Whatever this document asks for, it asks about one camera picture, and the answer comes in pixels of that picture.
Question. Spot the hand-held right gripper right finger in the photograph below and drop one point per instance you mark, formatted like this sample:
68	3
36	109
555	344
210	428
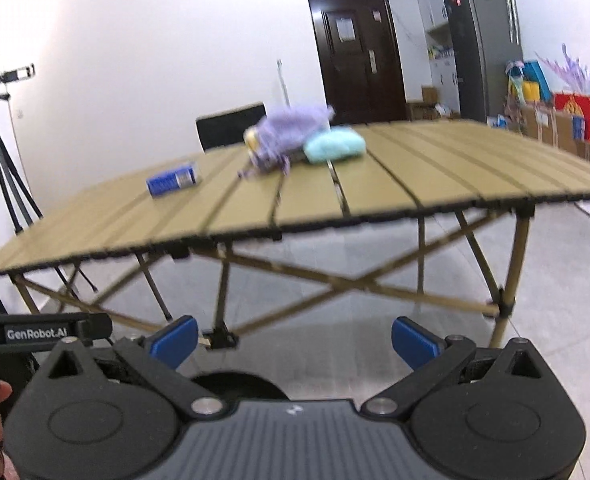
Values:
415	342

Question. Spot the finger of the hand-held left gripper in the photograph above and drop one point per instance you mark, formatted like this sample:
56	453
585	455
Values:
90	327

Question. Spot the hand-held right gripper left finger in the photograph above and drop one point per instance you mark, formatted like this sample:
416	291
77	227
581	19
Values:
175	340

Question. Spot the black cylindrical trash bin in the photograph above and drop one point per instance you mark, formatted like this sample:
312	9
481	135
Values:
240	387

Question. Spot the light blue plush mitt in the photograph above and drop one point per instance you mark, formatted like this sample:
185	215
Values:
335	146

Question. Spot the yellow white alpaca plush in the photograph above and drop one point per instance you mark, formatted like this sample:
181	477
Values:
252	140

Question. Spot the blue tissue packet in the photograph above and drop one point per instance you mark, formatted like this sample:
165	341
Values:
172	179

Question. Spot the tan folding camping table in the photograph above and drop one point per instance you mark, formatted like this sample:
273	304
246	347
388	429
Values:
425	170

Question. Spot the black folding chair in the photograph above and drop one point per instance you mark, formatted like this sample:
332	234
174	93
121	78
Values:
225	127

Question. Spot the small cardboard box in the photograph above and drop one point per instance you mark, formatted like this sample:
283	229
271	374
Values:
430	105

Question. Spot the purple fluffy pouch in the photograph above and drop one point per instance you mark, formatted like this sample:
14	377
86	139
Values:
290	130

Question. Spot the large cardboard box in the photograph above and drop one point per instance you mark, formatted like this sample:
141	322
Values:
540	127

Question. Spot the dark brown door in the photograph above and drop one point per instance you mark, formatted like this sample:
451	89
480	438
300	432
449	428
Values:
360	95

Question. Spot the white base cabinet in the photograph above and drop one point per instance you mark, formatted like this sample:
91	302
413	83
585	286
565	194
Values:
445	87

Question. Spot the yellow gift bag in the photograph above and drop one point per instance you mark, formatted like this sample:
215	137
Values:
529	91

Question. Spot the white mop pole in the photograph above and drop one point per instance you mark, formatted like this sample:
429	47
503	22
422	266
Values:
282	85

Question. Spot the red gift box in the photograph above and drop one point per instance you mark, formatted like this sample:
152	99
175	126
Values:
582	115

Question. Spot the grey refrigerator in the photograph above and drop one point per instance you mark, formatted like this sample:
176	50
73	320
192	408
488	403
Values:
480	60

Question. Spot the blue gift bag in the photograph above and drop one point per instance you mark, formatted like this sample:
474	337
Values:
537	77

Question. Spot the white paper sheet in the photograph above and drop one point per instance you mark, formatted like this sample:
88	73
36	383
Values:
345	30

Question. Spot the white hangers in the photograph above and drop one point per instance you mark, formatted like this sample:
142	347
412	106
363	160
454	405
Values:
512	10

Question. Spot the black camera tripod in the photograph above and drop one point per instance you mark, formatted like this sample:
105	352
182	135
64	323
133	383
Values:
2	170

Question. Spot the purple coral wall decoration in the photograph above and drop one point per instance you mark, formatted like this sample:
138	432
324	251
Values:
575	72

